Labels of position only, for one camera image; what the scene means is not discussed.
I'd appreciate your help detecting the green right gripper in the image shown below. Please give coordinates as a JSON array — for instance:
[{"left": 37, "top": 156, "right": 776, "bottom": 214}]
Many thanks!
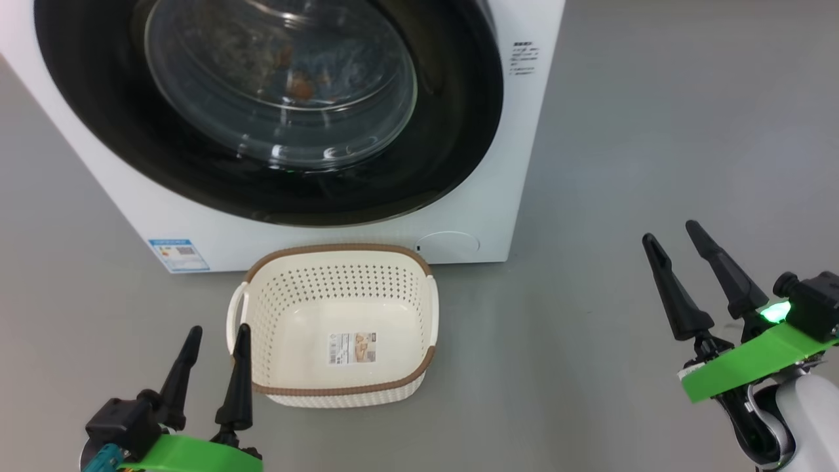
[{"left": 642, "top": 220, "right": 839, "bottom": 469}]

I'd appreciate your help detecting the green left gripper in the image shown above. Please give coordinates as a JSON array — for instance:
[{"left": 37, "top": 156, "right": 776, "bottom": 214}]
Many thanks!
[{"left": 118, "top": 323, "right": 263, "bottom": 472}]

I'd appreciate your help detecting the blue cartoon print garment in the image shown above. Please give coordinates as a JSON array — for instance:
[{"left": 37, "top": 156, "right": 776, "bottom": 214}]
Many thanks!
[{"left": 275, "top": 43, "right": 338, "bottom": 106}]

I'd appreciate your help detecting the white front-load washing machine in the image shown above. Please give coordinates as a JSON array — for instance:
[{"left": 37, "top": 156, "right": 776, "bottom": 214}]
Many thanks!
[{"left": 0, "top": 0, "right": 566, "bottom": 274}]

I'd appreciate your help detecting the blue energy label sticker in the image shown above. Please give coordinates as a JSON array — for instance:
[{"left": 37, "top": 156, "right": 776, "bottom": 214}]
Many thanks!
[{"left": 148, "top": 239, "right": 210, "bottom": 273}]

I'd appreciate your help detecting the paper basket product sticker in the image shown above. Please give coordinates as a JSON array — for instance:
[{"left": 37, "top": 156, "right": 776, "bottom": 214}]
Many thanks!
[{"left": 328, "top": 332, "right": 378, "bottom": 365}]

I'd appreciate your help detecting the cream basket with brown rim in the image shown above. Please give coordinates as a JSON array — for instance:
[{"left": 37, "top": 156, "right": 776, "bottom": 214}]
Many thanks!
[{"left": 226, "top": 244, "right": 439, "bottom": 408}]

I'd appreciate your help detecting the round white filter cover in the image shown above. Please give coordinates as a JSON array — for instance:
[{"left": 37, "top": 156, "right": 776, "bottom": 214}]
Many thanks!
[{"left": 418, "top": 231, "right": 480, "bottom": 260}]

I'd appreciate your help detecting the black printed text label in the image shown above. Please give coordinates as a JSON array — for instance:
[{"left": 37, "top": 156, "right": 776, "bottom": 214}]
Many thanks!
[{"left": 511, "top": 41, "right": 542, "bottom": 77}]

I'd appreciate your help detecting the teal connector with cable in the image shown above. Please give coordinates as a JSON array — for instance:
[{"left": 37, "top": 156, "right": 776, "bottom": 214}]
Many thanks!
[{"left": 82, "top": 444, "right": 127, "bottom": 472}]

